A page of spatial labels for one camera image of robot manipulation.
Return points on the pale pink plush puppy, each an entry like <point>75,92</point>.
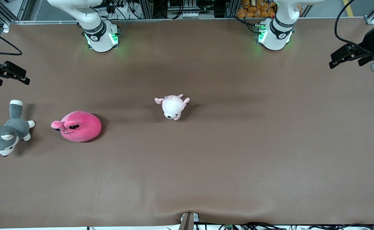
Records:
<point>172,107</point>

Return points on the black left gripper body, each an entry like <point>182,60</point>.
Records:
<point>368,43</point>

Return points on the grey white husky plush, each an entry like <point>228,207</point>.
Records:
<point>14,127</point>

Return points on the round hot pink plush toy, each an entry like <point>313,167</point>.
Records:
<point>84,127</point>

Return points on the orange snack bags pile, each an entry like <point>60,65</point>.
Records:
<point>254,9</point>

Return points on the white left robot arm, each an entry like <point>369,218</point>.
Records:
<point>278,32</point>

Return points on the aluminium table edge rail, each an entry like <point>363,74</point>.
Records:
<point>174,20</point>

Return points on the white power strip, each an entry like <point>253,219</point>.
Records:
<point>191,15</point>

